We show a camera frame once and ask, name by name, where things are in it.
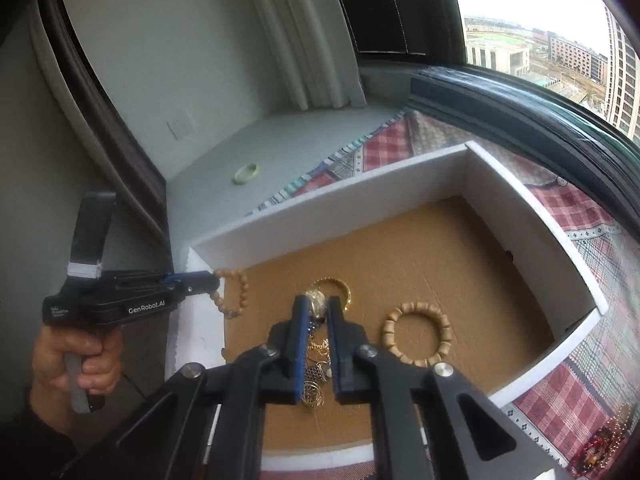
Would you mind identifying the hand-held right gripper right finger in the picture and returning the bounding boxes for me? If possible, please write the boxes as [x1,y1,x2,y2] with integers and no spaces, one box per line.
[327,296,571,480]

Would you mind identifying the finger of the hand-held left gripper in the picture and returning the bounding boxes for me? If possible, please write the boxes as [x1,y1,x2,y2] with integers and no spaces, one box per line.
[106,270,221,298]

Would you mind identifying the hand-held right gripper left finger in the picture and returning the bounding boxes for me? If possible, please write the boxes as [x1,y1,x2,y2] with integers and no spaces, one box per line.
[75,294,311,480]

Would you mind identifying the thin wooden bead bracelet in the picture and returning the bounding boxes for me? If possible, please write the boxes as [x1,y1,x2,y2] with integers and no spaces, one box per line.
[209,267,250,320]

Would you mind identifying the gold chain necklace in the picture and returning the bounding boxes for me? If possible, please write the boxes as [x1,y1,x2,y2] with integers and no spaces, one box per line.
[299,289,335,413]

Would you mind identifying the large wooden bead bracelet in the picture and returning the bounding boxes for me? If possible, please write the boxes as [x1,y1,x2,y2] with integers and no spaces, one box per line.
[381,301,453,367]

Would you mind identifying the gold bangle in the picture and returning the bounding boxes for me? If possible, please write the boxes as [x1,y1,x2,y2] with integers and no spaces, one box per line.
[311,277,352,313]

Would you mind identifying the white cardboard box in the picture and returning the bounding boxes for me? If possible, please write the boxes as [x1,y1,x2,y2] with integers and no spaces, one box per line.
[165,141,608,473]

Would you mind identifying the person's left forearm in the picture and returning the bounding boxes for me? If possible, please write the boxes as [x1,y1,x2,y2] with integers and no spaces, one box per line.
[0,385,81,480]

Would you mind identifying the person's left hand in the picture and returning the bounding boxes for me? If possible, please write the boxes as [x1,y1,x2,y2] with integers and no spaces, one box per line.
[31,331,123,401]

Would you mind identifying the pale green bangle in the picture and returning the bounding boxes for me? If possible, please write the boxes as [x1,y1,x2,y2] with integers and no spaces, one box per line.
[233,162,261,185]

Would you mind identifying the patchwork plaid blanket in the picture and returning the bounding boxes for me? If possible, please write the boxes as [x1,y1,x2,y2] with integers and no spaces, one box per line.
[247,110,640,480]

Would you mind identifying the white curtain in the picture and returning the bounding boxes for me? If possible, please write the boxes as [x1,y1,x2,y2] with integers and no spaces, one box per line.
[237,0,368,111]

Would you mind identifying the dark green rolled mat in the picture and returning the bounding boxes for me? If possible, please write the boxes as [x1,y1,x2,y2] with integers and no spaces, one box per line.
[410,65,640,241]

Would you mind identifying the low brick building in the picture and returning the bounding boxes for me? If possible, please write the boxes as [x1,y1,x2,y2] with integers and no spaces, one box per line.
[547,35,608,83]

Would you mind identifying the large tall apartment building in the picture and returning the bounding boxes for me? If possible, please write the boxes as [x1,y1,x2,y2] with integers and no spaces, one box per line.
[602,5,640,138]

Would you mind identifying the white wall socket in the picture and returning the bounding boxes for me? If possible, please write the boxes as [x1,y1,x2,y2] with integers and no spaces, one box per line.
[166,109,197,140]

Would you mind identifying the red bead bracelet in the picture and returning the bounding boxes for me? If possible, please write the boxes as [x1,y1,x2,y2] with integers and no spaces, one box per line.
[570,420,623,478]

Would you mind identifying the black window frame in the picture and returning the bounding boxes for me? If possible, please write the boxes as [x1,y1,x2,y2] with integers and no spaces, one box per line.
[325,0,468,68]

